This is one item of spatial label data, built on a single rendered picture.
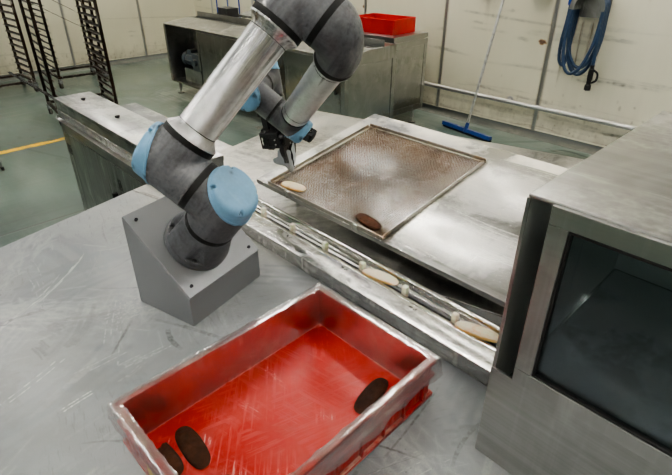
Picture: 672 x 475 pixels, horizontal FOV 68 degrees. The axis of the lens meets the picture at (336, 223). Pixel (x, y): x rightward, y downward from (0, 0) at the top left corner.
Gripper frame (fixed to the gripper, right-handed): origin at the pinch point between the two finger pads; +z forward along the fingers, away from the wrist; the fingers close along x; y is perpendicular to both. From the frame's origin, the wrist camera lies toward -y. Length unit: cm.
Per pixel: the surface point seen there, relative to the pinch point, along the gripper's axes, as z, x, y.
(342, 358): 7, 63, -34
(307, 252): 6.2, 32.1, -15.4
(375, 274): 7, 36, -35
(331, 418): 5, 78, -37
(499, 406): -5, 76, -65
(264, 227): 6.1, 23.3, 1.2
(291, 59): 57, -273, 119
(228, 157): 15, -31, 44
